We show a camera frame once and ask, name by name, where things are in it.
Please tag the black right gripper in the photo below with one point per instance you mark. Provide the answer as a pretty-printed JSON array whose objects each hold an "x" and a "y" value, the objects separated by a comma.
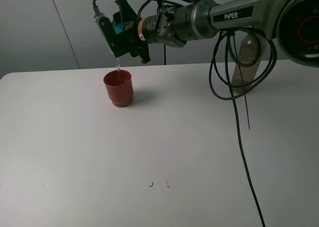
[{"x": 174, "y": 29}]

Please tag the teal translucent plastic cup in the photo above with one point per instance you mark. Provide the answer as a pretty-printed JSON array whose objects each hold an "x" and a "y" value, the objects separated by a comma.
[{"x": 117, "y": 28}]

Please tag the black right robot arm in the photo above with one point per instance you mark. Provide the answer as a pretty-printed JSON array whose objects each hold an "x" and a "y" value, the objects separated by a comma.
[{"x": 294, "y": 23}]

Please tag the red plastic cup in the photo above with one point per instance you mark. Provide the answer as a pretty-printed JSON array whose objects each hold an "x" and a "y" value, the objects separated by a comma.
[{"x": 119, "y": 87}]

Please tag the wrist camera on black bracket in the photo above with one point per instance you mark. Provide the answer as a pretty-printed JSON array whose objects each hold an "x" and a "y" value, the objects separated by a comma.
[{"x": 119, "y": 44}]

